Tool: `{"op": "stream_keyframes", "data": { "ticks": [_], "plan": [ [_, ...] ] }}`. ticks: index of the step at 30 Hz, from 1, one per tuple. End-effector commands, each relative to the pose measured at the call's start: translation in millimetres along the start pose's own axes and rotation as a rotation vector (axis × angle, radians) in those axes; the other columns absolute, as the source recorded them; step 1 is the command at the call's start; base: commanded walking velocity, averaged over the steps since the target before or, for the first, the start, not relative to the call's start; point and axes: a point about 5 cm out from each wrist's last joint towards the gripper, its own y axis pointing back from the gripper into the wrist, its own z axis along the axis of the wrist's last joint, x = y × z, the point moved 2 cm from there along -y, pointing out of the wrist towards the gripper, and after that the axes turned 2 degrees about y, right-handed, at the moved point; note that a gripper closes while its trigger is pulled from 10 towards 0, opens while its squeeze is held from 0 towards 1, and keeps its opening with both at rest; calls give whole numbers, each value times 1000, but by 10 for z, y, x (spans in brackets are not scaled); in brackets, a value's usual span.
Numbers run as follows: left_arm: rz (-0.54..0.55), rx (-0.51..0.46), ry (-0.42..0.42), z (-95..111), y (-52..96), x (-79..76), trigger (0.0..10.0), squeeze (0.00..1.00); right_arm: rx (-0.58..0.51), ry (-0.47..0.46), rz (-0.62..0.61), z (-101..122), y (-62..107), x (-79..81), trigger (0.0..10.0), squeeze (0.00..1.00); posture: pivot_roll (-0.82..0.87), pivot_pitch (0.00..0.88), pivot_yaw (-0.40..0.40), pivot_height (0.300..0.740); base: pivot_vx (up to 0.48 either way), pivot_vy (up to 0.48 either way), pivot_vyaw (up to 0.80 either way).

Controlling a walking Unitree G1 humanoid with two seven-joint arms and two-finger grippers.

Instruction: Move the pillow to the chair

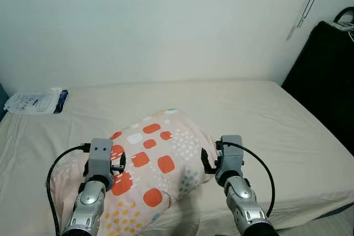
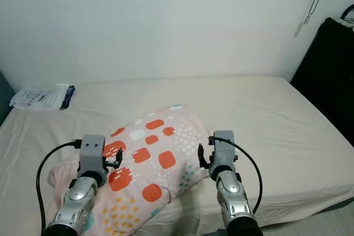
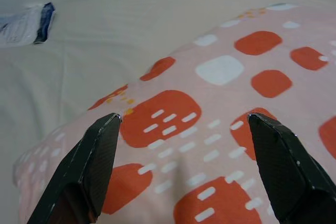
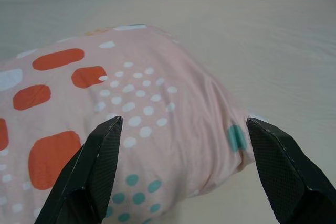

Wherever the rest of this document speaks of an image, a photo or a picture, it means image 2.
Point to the pink pillow with coloured spots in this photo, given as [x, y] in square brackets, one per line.
[168, 134]

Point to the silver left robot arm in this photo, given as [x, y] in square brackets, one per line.
[80, 205]

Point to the bed with beige sheet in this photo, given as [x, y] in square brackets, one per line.
[293, 131]

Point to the white plastic packet blue edge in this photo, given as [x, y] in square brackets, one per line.
[40, 98]

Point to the dark teal panel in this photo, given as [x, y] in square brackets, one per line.
[4, 98]

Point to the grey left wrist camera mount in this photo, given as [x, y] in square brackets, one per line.
[92, 152]

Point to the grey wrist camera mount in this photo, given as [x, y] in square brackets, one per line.
[92, 152]
[224, 147]

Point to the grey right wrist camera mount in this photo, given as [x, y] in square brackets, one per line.
[224, 147]

